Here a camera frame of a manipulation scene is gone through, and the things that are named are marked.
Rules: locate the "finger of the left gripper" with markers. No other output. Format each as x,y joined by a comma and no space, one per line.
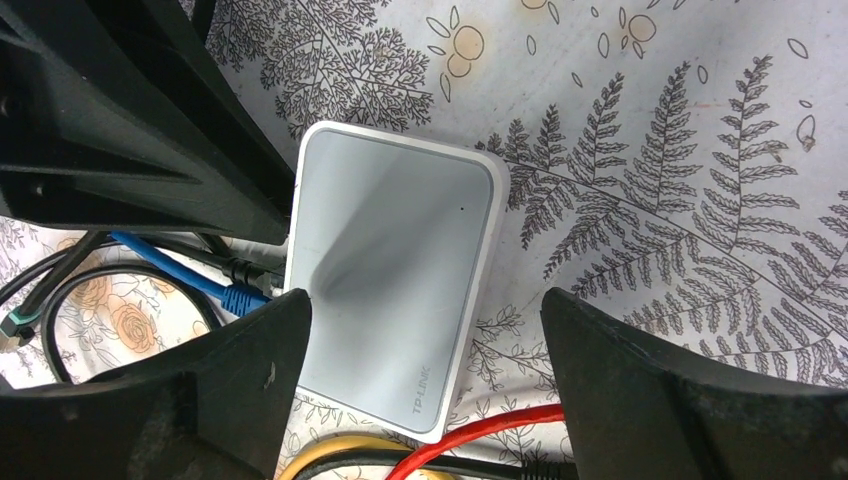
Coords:
115,117

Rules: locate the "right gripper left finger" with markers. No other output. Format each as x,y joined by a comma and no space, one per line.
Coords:
215,407

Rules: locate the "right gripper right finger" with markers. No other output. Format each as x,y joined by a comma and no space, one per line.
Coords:
639,407

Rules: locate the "white network switch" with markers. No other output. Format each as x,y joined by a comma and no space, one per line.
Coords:
392,237

